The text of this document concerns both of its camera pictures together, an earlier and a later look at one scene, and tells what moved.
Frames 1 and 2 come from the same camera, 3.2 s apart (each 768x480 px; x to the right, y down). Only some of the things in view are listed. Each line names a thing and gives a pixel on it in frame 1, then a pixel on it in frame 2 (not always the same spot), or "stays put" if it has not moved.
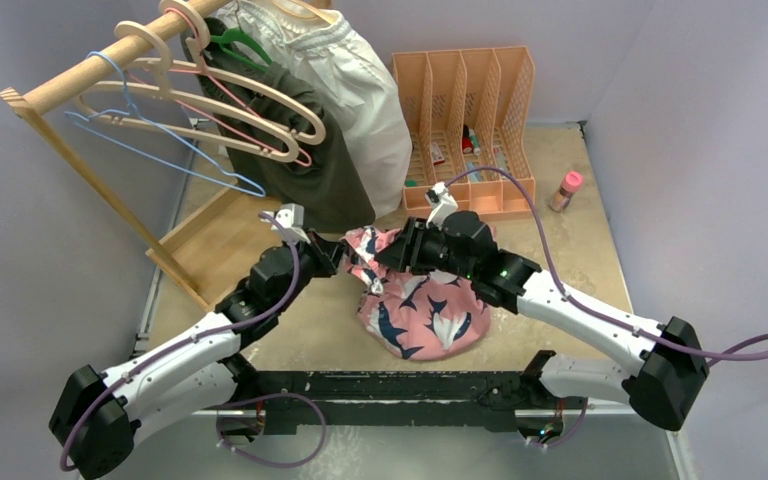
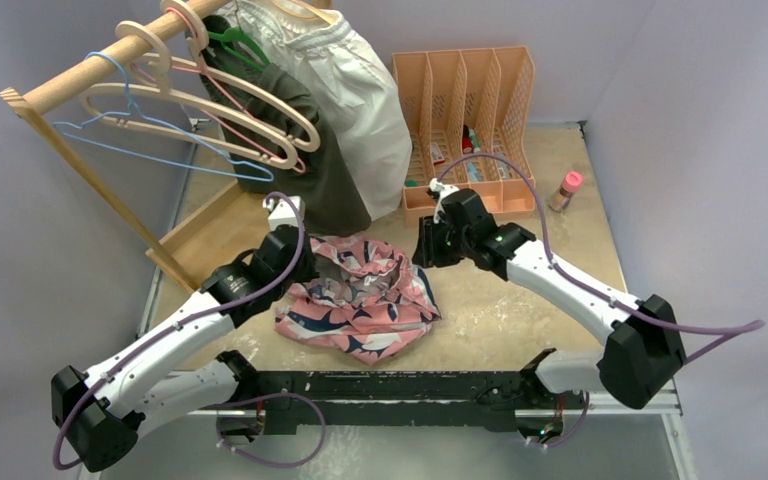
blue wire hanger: x=159 y=158 → x=130 y=111
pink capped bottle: x=572 y=182 stays put
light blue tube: x=473 y=177 stays put
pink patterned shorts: x=414 y=315 → x=364 y=299
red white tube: x=437 y=156 stays put
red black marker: x=467 y=145 stays put
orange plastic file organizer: x=471 y=114 stays put
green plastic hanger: x=234 y=34 stays put
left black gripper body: x=312 y=260 → x=305 y=273
